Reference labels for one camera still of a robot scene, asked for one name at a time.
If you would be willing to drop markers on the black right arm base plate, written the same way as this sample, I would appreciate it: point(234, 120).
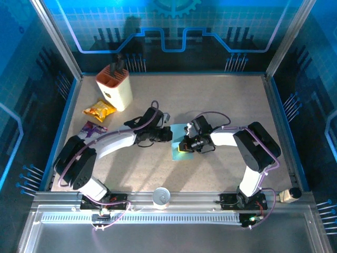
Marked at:
point(227, 201)

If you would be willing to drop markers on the cream knife block orange top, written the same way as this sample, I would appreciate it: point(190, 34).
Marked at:
point(118, 92)

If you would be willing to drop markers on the grey metal shelf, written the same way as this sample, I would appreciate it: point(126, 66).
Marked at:
point(171, 239)

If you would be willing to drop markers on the aluminium mounting rail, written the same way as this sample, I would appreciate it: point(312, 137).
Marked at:
point(200, 196)

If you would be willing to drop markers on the aluminium frame post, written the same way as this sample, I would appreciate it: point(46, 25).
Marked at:
point(58, 39)
point(289, 39)

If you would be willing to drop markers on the cream bottle black cap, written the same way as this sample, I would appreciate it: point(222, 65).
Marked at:
point(287, 196)

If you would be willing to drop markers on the yellow snack bag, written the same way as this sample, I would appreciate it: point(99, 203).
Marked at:
point(100, 110)

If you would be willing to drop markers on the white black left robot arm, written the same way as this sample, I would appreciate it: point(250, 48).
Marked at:
point(116, 142)

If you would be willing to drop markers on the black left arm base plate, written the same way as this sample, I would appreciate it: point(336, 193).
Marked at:
point(121, 197)

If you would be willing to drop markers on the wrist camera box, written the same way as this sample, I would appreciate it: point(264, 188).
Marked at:
point(188, 129)
point(166, 118)

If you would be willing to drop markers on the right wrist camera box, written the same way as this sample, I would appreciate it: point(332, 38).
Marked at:
point(188, 129)

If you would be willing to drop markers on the light blue cloth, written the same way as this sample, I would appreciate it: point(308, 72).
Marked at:
point(176, 130)

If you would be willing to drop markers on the purple snack bag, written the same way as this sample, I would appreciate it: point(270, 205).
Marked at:
point(92, 129)

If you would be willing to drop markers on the silver drink can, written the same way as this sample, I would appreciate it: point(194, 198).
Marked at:
point(161, 196)

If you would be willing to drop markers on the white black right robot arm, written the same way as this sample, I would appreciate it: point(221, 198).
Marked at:
point(251, 182)

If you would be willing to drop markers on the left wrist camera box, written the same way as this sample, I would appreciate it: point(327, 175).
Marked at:
point(166, 118)

